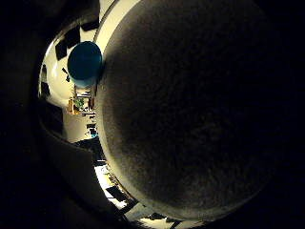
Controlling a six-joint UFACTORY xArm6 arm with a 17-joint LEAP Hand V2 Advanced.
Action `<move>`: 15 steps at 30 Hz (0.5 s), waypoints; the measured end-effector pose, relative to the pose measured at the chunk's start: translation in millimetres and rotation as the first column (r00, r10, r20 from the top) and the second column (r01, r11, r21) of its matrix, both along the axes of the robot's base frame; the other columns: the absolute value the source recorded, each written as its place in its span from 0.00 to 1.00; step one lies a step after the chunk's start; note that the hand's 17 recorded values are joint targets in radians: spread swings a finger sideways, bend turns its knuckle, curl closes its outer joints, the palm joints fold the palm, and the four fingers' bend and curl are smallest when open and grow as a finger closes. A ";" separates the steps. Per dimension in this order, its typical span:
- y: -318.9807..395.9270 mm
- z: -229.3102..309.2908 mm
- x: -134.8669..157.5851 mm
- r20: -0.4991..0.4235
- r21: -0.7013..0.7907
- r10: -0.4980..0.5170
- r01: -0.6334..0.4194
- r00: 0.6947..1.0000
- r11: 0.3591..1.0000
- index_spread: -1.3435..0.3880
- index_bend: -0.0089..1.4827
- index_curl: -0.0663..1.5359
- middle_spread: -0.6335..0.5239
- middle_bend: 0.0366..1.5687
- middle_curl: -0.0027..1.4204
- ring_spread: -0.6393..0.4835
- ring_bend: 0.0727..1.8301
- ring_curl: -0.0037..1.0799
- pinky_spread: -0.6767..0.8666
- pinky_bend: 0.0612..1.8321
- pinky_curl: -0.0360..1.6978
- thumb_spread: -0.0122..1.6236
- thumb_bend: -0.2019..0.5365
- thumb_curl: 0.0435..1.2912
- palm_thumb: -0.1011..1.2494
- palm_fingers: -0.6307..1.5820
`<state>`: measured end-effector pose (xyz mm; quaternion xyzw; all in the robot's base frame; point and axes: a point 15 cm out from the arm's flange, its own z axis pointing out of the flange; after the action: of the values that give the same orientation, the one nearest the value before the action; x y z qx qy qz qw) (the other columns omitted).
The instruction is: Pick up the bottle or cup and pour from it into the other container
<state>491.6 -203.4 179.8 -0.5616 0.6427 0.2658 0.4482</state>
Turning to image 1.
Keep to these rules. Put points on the blue plastic cup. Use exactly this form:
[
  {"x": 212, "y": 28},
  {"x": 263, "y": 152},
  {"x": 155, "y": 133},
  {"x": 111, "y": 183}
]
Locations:
[{"x": 84, "y": 63}]

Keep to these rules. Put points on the green potted plant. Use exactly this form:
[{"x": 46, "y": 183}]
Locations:
[{"x": 79, "y": 102}]

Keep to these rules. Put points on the wooden shelf with items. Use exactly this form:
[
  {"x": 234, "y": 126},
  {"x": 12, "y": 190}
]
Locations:
[{"x": 81, "y": 101}]

